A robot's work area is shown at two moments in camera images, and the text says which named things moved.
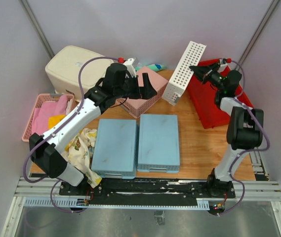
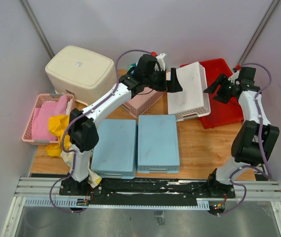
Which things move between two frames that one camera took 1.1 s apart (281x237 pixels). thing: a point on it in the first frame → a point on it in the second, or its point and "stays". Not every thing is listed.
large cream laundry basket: x=62 y=65 stays
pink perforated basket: x=139 y=107 stays
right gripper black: x=201 y=71 → x=222 y=80
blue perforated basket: x=115 y=151 stays
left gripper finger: x=147 y=91 → x=174 y=85
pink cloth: x=45 y=110 stays
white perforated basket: x=177 y=86 → x=192 y=101
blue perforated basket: x=158 y=143 stays
